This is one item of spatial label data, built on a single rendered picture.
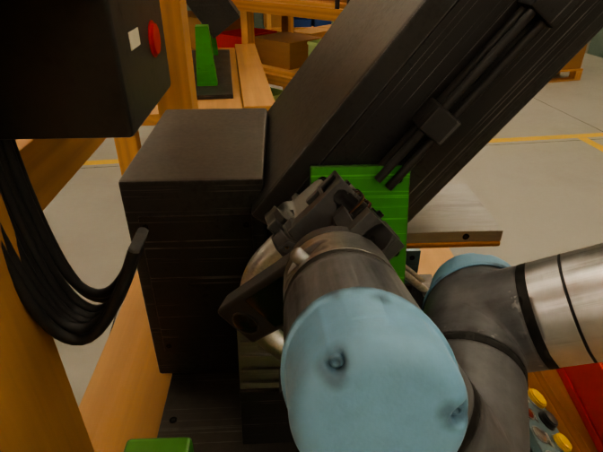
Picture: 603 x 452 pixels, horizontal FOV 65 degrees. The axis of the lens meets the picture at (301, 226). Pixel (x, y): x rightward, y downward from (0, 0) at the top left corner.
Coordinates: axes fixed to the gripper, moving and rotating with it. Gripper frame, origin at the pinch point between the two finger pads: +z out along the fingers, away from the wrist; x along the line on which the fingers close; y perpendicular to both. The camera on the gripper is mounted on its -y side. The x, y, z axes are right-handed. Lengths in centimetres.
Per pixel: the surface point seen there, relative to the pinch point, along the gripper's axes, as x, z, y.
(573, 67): -224, 561, 299
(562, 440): -44.0, -0.9, 3.5
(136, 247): 11.3, -10.5, -9.9
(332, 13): 24, 254, 66
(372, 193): -3.6, 2.4, 8.2
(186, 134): 17.6, 23.1, -5.8
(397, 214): -7.7, 2.4, 8.5
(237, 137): 11.8, 21.6, -0.5
